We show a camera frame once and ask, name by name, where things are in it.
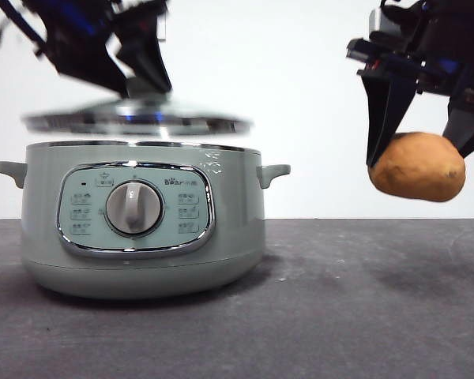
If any glass lid with green knob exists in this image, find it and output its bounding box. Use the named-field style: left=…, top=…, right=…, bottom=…
left=21, top=77, right=256, bottom=138

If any brown potato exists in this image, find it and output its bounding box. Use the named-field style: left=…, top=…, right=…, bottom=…
left=367, top=132, right=467, bottom=203

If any pale green electric cooking pot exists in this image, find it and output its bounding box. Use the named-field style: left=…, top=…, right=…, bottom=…
left=0, top=140, right=292, bottom=300

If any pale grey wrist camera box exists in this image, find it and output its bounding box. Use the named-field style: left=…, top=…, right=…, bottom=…
left=367, top=6, right=410, bottom=43

